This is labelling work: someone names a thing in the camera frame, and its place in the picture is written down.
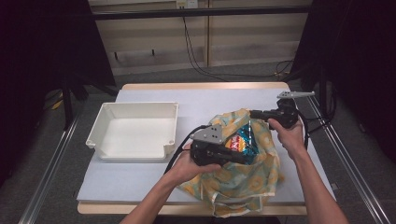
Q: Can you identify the wooden table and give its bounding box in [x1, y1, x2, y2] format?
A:
[77, 81, 308, 217]

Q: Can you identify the white wall socket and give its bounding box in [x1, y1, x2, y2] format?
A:
[175, 0, 200, 9]

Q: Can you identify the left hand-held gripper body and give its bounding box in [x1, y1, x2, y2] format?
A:
[189, 123, 233, 167]

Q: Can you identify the person's left hand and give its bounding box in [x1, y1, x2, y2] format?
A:
[169, 142, 222, 185]

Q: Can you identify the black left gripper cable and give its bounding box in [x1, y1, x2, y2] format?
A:
[163, 124, 209, 175]

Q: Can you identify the white table mat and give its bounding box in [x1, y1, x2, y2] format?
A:
[76, 88, 337, 205]

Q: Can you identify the person's right hand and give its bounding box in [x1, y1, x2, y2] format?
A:
[267, 118, 308, 161]

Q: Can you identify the black curtain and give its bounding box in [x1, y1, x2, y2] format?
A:
[290, 0, 396, 164]
[0, 0, 117, 188]

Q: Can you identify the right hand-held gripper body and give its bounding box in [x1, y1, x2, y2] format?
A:
[267, 90, 316, 129]

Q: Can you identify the blue snack packet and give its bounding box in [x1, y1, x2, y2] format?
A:
[224, 122, 261, 165]

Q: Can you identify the metal floor rail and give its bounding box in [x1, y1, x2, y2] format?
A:
[306, 95, 390, 224]
[18, 113, 79, 224]

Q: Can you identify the white plastic bin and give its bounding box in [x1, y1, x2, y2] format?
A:
[85, 101, 180, 163]

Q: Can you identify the black wall socket cable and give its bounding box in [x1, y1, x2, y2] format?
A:
[181, 7, 295, 79]

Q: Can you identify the black metal stand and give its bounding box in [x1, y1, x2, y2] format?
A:
[60, 73, 120, 132]

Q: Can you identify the black horizontal bar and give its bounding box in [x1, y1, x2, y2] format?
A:
[92, 5, 313, 21]

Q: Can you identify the fruit print cloth bag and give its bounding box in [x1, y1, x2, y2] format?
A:
[177, 107, 285, 218]

